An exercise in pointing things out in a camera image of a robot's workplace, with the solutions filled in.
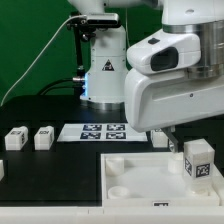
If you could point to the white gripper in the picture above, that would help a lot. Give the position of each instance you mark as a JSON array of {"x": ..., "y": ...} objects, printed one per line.
[{"x": 167, "y": 99}]

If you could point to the white square tabletop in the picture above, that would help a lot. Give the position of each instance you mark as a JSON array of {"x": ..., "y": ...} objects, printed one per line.
[{"x": 152, "y": 180}]

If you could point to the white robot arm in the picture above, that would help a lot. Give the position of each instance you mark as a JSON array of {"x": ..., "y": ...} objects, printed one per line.
[{"x": 105, "y": 80}]

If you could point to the white tag sheet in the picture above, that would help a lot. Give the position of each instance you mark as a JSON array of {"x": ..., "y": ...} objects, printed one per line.
[{"x": 100, "y": 132}]

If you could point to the white block left edge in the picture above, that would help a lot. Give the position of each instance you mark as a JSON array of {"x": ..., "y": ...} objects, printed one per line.
[{"x": 1, "y": 169}]

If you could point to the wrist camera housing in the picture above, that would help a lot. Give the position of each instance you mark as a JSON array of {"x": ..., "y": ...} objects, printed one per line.
[{"x": 163, "y": 51}]

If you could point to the black camera on stand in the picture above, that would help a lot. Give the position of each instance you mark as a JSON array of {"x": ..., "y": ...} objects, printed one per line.
[{"x": 84, "y": 27}]

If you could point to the white front rail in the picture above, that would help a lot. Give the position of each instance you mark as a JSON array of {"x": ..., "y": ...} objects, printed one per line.
[{"x": 99, "y": 215}]

